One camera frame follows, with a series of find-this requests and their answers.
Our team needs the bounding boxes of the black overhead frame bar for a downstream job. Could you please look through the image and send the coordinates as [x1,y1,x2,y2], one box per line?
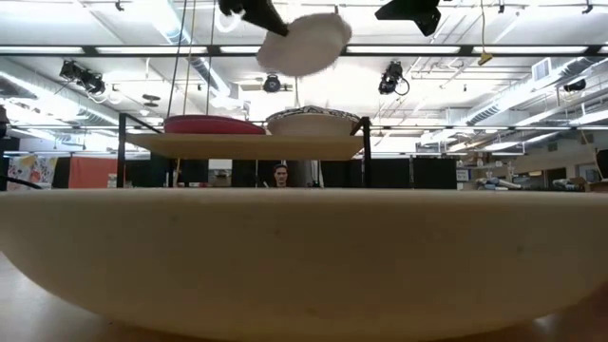
[0,45,608,59]

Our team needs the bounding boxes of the pink plastic plate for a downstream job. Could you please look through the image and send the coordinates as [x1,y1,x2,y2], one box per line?
[162,114,267,136]

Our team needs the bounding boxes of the thin hanging cable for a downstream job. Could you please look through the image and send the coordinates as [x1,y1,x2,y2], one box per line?
[165,0,188,119]

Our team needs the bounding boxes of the beige plastic plate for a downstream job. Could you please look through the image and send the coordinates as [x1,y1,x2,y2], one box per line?
[0,188,608,342]

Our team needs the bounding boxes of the person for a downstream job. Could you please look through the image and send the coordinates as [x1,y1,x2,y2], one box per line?
[273,162,290,189]

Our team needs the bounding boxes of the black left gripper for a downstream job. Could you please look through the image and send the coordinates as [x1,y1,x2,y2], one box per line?
[218,0,290,37]

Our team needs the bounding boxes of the orange partition panel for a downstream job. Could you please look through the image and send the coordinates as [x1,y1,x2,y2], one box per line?
[68,156,119,190]

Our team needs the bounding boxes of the floral patterned cloth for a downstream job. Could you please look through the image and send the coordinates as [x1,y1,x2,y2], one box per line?
[7,155,59,190]

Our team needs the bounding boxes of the black partition panels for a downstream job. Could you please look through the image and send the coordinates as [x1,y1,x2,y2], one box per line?
[123,158,458,190]

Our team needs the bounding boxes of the blue patterned paper plate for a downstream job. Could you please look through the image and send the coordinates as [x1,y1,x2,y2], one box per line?
[266,112,358,137]
[265,104,361,120]
[256,12,353,78]

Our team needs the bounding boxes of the wooden shelf with black legs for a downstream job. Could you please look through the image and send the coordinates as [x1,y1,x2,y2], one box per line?
[117,112,372,190]

